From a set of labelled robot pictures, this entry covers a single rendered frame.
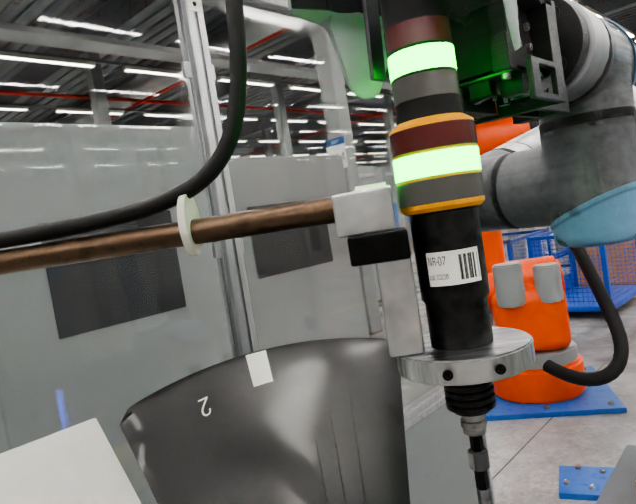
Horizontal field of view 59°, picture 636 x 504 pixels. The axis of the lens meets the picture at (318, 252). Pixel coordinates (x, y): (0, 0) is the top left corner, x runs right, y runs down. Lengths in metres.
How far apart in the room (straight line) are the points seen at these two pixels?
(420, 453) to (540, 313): 2.72
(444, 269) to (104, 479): 0.44
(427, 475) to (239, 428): 1.25
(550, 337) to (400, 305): 3.99
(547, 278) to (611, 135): 3.66
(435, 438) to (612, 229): 1.23
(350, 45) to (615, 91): 0.26
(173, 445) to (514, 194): 0.36
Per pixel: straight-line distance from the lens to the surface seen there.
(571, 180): 0.51
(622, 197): 0.52
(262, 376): 0.46
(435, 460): 1.68
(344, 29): 0.34
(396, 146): 0.29
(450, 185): 0.28
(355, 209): 0.28
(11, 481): 0.61
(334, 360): 0.46
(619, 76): 0.53
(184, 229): 0.30
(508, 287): 4.11
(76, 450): 0.63
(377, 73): 0.32
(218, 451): 0.44
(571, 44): 0.44
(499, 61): 0.34
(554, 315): 4.23
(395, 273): 0.28
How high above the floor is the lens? 1.53
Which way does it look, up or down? 3 degrees down
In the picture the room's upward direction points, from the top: 9 degrees counter-clockwise
